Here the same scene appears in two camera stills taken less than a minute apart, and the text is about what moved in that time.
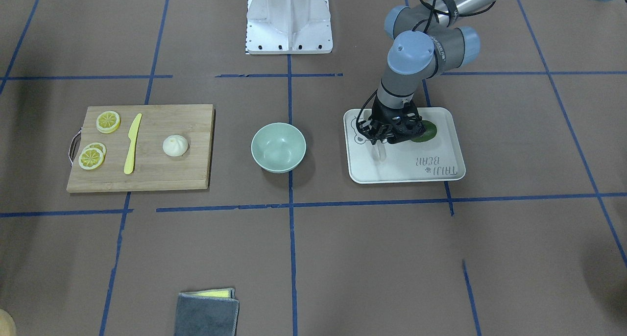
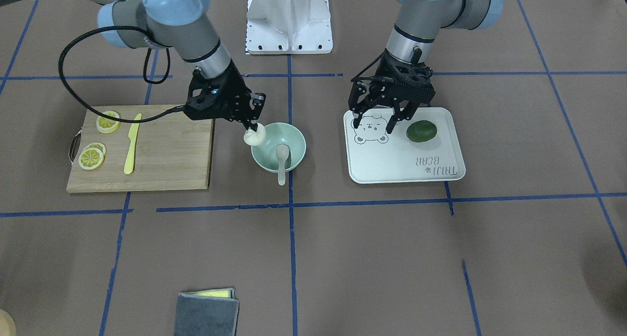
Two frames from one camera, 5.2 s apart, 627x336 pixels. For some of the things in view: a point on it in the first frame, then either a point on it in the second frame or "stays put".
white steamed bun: [175, 145] → [254, 138]
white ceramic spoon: [381, 150] → [282, 153]
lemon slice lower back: [98, 145] stays put
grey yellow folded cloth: [207, 312] stays put
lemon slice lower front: [90, 158] stays put
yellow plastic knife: [132, 135] stays put
